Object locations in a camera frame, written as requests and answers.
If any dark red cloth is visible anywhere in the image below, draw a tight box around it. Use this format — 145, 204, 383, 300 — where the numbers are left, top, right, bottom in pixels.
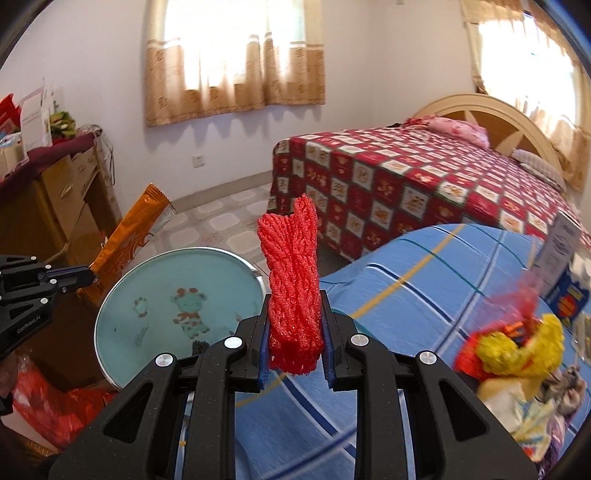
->
0, 131, 100, 181

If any white paper box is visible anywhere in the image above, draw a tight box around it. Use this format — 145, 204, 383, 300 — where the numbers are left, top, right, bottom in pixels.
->
21, 78, 54, 151

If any red checkered bed blanket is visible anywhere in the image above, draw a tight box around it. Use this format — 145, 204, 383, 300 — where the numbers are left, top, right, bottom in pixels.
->
267, 127, 587, 266

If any blue drink carton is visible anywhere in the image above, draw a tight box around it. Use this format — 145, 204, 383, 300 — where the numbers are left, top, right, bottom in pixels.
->
545, 256, 591, 321

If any crumpled plaid cloth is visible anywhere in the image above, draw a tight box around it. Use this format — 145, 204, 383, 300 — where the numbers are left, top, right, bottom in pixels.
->
478, 383, 564, 462

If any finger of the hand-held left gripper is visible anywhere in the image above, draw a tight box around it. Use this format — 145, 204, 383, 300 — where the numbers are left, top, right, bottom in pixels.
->
44, 264, 96, 296

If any pink floral pillow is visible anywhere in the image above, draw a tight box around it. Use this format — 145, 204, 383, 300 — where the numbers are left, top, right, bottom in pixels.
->
406, 116, 489, 148

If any striped grey pillow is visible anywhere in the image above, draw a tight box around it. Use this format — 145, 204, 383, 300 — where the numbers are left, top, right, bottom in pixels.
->
510, 148, 568, 192

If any blue plaid blanket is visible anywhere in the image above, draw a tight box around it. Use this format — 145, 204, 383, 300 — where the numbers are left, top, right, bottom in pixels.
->
182, 224, 573, 480

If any round teal metal tray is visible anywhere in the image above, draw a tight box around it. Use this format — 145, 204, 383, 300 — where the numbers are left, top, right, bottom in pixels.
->
93, 248, 266, 391

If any wooden cabinet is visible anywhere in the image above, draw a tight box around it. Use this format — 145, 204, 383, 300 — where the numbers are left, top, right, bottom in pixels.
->
0, 124, 123, 273

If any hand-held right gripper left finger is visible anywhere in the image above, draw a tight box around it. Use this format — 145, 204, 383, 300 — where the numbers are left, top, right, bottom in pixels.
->
48, 293, 273, 480

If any red rope bundle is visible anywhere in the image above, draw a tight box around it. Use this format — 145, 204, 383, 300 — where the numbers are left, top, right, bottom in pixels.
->
257, 194, 324, 374

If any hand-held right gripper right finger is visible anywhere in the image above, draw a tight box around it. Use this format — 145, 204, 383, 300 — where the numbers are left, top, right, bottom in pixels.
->
321, 291, 539, 480

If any clear blister pack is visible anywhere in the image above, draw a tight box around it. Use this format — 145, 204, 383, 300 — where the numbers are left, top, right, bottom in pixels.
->
573, 318, 591, 365

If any cream wooden headboard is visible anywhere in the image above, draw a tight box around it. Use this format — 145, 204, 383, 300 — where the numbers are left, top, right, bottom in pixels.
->
413, 93, 568, 171

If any red mesh bag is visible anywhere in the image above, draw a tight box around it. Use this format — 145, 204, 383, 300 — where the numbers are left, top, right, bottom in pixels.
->
455, 272, 550, 374

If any grey cardboard box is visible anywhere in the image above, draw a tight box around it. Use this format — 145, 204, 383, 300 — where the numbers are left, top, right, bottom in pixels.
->
533, 211, 583, 298

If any orange snack wrapper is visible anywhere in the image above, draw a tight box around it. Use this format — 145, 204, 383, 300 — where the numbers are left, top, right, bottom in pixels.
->
76, 183, 177, 310

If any red plastic bag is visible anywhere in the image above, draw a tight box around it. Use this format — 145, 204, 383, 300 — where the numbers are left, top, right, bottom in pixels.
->
11, 369, 121, 450

